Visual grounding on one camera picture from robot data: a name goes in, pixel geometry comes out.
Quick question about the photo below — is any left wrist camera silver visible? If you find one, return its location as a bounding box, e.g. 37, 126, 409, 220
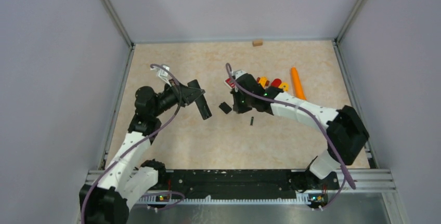
150, 64, 171, 86

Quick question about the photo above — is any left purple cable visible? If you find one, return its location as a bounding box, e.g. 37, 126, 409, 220
80, 63, 183, 224

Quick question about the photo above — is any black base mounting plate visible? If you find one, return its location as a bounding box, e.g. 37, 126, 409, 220
152, 169, 340, 200

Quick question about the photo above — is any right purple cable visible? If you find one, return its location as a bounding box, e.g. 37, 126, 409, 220
225, 62, 357, 191

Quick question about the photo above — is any small wooden block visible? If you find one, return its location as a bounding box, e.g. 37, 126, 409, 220
252, 39, 263, 47

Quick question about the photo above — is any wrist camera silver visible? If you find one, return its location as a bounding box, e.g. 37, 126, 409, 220
231, 70, 246, 80
150, 64, 171, 86

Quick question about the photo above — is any black remote control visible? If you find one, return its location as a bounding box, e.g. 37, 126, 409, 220
187, 80, 212, 120

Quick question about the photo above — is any purple cable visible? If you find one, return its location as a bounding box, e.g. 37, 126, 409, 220
225, 62, 357, 191
80, 63, 183, 224

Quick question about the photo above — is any red yellow toy piece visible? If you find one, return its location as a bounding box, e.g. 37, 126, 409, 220
270, 78, 289, 91

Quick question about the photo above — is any white remote control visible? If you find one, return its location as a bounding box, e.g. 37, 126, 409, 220
224, 78, 235, 89

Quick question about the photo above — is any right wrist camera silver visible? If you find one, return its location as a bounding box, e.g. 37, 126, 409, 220
231, 70, 246, 80

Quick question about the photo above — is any yellow toy car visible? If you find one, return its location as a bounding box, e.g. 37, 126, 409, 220
256, 77, 269, 88

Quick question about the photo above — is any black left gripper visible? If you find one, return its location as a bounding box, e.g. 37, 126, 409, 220
151, 78, 205, 117

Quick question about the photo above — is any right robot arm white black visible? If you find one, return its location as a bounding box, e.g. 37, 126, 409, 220
229, 70, 369, 189

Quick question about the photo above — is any black battery cover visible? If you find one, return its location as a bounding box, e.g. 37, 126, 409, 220
218, 102, 232, 114

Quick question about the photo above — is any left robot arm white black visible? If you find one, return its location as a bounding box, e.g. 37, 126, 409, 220
79, 80, 211, 223

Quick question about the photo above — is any orange toy carrot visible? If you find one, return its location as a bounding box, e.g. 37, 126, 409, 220
290, 67, 306, 100

